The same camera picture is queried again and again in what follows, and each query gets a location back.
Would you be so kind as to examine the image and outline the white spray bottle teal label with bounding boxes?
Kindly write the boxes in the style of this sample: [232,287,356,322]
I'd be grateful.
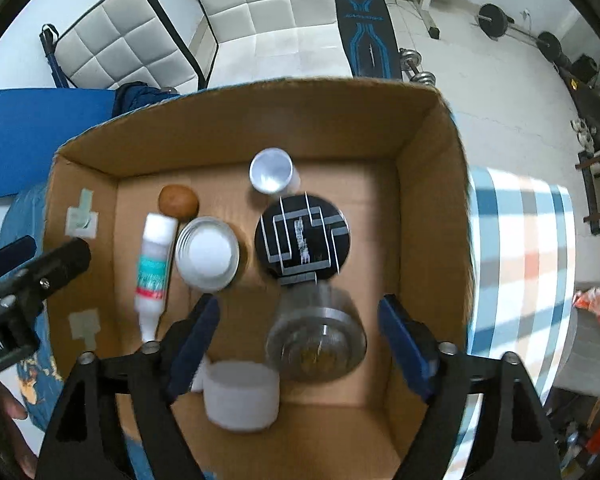
[134,214,178,342]

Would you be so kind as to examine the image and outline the person's left hand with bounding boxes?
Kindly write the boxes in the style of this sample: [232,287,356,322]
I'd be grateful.
[0,382,38,479]

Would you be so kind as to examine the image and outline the white earbuds case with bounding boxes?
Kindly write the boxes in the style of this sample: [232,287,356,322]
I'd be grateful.
[189,354,211,393]

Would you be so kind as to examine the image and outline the grey chair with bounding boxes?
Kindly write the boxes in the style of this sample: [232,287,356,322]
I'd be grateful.
[554,307,600,398]

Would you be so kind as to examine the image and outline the white round jar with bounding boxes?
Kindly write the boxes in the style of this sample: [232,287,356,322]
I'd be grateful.
[204,361,280,432]

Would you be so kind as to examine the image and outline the blue foam mat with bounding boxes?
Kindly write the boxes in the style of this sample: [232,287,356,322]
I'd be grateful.
[0,88,114,200]

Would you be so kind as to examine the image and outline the brown wooden ball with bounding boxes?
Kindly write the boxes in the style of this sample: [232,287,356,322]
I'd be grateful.
[158,184,199,221]

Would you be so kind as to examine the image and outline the silver tin white lid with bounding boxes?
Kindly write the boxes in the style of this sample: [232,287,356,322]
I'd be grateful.
[174,217,240,292]

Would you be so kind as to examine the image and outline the plaid checkered blanket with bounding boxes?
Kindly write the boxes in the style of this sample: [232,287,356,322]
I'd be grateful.
[444,166,579,480]

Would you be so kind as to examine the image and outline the left white quilted chair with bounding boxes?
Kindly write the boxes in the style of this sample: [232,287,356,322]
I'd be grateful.
[52,0,207,94]

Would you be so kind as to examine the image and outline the white quilted chair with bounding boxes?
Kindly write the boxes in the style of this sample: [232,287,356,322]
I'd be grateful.
[197,0,352,88]
[52,0,207,94]

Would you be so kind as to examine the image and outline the white cylindrical cup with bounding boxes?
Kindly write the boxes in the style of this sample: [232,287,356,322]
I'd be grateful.
[249,148,300,197]

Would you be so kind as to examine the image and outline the black round tin white lines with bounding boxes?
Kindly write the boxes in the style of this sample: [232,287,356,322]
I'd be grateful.
[254,193,351,287]

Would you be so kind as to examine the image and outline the cardboard box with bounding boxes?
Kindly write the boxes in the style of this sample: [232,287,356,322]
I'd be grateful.
[43,78,472,479]

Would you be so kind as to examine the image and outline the right white quilted chair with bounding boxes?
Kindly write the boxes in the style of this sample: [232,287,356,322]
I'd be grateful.
[197,0,352,88]

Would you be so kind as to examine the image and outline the chrome dumbbell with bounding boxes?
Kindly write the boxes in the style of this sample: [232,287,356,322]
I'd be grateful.
[399,48,437,87]

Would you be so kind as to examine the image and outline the floor barbell black plates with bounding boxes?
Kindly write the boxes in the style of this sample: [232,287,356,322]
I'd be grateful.
[476,3,571,70]

